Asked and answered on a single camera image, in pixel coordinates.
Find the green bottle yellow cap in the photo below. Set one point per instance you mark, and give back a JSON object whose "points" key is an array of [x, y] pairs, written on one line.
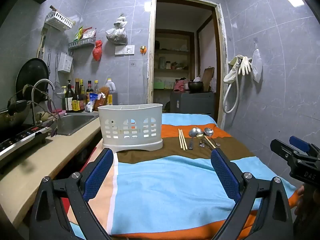
{"points": [[63, 92]]}

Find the pink soap box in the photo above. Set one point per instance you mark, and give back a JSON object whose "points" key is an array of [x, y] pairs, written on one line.
{"points": [[58, 110]]}

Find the gold spoon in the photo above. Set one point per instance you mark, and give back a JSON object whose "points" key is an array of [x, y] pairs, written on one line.
{"points": [[200, 136]]}

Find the green seasoning packet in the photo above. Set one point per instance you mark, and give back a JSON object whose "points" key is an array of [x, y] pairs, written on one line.
{"points": [[79, 33]]}

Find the metal wok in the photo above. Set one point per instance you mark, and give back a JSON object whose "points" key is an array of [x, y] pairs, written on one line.
{"points": [[12, 120]]}

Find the person's right hand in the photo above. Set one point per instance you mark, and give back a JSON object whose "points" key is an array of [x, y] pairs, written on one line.
{"points": [[299, 197]]}

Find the beige kitchen counter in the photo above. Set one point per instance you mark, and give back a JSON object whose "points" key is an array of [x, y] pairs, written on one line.
{"points": [[30, 180]]}

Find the red plastic bag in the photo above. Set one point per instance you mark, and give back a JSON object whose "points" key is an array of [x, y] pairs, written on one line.
{"points": [[97, 51]]}

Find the steel sink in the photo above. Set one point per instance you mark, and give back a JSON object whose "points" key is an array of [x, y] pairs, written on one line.
{"points": [[72, 123]]}

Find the black pot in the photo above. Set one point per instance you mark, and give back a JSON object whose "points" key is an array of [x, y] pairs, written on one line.
{"points": [[195, 86]]}

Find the blue white bag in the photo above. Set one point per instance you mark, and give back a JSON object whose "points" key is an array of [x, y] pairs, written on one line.
{"points": [[91, 102]]}

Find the chrome faucet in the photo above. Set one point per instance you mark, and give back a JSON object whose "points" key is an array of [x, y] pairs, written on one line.
{"points": [[42, 81]]}

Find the dried branch purple buds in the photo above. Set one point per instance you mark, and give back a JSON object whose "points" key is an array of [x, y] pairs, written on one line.
{"points": [[48, 105]]}

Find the sauce bottle red neck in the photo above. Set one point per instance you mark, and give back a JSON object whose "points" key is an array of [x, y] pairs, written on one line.
{"points": [[89, 90]]}

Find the black wok pan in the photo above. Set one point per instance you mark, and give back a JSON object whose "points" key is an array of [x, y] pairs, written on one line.
{"points": [[31, 75]]}

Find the white mesh bag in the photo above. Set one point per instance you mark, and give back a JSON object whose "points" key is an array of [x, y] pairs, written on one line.
{"points": [[256, 66]]}

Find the brown spice bag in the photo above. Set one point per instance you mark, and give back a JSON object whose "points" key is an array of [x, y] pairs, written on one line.
{"points": [[102, 97]]}

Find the white hanging caddy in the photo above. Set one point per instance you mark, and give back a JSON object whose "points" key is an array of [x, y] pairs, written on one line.
{"points": [[64, 63]]}

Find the wooden spatula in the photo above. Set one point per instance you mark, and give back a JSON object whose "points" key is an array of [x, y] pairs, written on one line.
{"points": [[42, 45]]}

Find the clear plastic bag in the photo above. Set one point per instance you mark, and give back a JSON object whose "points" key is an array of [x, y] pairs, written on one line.
{"points": [[116, 33]]}

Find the red seasoning packets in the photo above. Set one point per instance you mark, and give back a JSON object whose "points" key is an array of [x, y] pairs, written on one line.
{"points": [[89, 33]]}

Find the cream rubber glove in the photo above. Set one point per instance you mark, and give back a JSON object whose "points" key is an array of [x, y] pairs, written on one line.
{"points": [[231, 75], [244, 65]]}

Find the green box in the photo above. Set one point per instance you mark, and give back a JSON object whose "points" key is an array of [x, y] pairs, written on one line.
{"points": [[160, 84]]}

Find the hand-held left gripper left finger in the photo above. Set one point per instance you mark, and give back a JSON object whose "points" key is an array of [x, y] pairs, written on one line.
{"points": [[98, 175]]}

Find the wooden door frame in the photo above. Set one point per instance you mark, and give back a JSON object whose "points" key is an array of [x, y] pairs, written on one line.
{"points": [[150, 55]]}

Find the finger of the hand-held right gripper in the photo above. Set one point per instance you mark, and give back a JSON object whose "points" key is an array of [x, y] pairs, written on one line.
{"points": [[282, 148], [298, 141]]}

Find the white plastic utensil basket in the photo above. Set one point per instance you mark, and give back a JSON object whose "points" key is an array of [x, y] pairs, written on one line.
{"points": [[130, 115]]}

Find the red cloth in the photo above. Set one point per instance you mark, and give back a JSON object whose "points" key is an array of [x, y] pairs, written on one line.
{"points": [[178, 86]]}

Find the black cooktop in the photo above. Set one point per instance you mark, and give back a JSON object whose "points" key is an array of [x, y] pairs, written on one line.
{"points": [[20, 142]]}

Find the wooden shelf unit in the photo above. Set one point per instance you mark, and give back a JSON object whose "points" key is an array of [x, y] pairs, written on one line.
{"points": [[172, 52]]}

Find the wooden cutting board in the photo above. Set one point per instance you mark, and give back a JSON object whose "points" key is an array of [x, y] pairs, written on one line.
{"points": [[208, 77]]}

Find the silver spoon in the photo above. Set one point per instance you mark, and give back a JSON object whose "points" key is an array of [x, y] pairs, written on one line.
{"points": [[208, 131], [193, 132], [199, 130]]}

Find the white wall basket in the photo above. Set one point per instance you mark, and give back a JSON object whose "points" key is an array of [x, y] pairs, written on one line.
{"points": [[58, 20]]}

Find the striped blanket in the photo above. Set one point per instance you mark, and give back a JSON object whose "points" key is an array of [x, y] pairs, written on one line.
{"points": [[162, 192]]}

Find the sauce bottle yellow cap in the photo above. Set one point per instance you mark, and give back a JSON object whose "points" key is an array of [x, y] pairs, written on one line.
{"points": [[82, 92]]}

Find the metal wall shelf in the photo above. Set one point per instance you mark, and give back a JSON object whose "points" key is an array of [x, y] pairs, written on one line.
{"points": [[81, 43]]}

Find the metal strainer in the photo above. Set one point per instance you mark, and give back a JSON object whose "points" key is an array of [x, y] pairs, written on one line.
{"points": [[59, 93]]}

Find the white wall switch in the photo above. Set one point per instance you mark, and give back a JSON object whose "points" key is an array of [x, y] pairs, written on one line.
{"points": [[119, 50]]}

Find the clear bottle yellow cap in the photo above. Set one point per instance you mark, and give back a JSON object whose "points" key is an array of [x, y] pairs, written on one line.
{"points": [[96, 87]]}

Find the metal tongs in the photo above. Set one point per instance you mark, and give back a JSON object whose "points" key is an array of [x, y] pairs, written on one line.
{"points": [[48, 62]]}

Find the grey cabinet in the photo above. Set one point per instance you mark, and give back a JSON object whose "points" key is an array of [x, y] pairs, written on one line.
{"points": [[192, 102]]}

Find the dark pump bottle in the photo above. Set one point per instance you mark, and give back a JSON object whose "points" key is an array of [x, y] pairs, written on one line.
{"points": [[68, 100]]}

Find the cooking oil jug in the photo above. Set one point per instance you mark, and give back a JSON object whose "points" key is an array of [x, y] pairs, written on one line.
{"points": [[111, 87]]}

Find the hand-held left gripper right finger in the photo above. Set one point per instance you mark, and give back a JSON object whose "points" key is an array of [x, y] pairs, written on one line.
{"points": [[225, 177]]}

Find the white wall socket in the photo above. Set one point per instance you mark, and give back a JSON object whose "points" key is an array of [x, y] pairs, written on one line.
{"points": [[129, 50]]}

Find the tall dark sauce bottle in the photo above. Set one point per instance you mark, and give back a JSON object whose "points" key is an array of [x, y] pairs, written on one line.
{"points": [[76, 97]]}

